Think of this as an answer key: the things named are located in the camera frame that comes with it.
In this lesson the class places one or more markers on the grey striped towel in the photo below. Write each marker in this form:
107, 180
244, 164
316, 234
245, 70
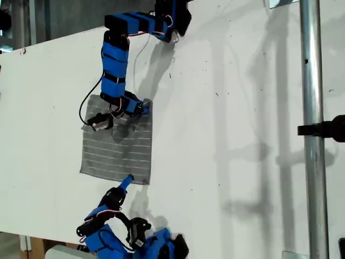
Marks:
116, 159

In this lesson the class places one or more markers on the white box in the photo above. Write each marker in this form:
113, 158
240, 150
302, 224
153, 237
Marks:
62, 253

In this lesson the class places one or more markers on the wooden table leg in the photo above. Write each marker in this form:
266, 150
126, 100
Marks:
36, 248

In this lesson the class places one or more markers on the black round object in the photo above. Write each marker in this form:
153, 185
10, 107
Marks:
5, 20

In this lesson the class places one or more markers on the black clamp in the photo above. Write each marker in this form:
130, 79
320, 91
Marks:
328, 129

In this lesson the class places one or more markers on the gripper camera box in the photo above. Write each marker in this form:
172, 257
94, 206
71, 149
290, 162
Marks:
137, 232
101, 122

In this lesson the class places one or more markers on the steel post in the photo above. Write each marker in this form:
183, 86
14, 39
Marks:
312, 81

